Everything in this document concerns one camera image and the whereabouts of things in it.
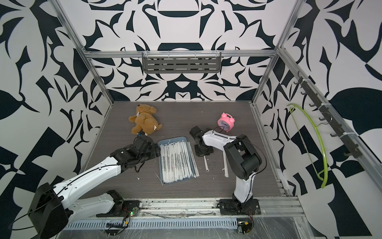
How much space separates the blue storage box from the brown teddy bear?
11 cm

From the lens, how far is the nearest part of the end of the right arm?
70 cm

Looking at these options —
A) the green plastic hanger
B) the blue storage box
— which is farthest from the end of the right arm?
the green plastic hanger

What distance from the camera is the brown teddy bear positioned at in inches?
37.8

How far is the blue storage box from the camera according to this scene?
85 cm

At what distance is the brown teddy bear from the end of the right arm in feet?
0.96

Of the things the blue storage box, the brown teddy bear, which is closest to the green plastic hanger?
the blue storage box

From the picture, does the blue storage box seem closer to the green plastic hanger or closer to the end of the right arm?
the end of the right arm

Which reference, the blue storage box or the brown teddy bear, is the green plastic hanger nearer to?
the blue storage box
